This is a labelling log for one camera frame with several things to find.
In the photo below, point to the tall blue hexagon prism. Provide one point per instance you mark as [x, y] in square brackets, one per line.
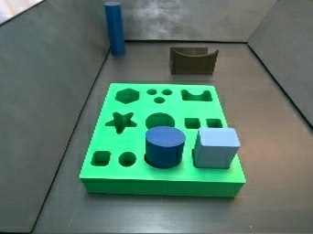
[116, 28]

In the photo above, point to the green shape sorter board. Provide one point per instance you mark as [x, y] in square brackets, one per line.
[116, 168]

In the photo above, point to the dark blue cylinder block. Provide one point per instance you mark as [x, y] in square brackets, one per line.
[165, 142]

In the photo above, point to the light blue cube block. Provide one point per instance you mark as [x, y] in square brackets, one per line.
[216, 148]

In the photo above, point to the dark brown curved block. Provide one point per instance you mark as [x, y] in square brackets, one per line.
[192, 61]

